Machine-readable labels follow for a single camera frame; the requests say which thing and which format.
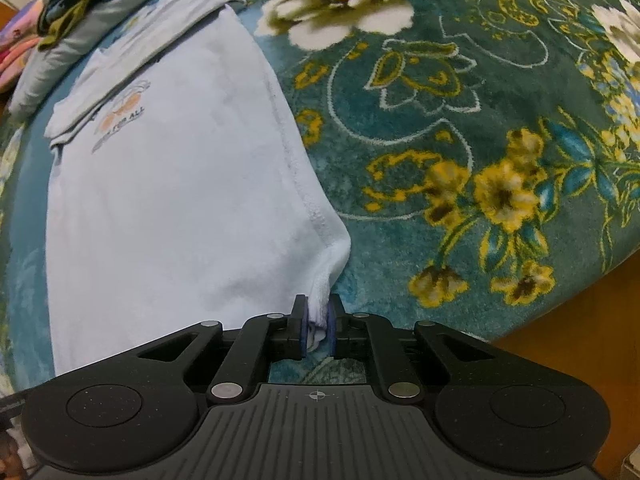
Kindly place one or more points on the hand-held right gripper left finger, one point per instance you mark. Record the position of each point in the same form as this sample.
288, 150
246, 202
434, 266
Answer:
301, 327

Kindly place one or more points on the green floral blanket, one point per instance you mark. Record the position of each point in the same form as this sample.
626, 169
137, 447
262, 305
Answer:
450, 110

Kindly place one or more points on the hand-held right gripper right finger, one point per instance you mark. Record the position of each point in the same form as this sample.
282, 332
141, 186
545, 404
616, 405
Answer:
332, 330

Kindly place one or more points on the olive garment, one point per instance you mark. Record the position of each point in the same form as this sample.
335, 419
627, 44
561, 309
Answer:
62, 22

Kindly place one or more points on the pink floral folded blanket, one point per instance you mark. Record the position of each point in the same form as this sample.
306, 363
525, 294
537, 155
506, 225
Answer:
17, 45

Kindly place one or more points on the light blue printed t-shirt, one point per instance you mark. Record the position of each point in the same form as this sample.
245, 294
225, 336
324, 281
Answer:
175, 200

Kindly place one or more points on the grey flower-print folded quilt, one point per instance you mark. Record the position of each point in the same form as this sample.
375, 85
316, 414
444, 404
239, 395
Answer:
60, 55

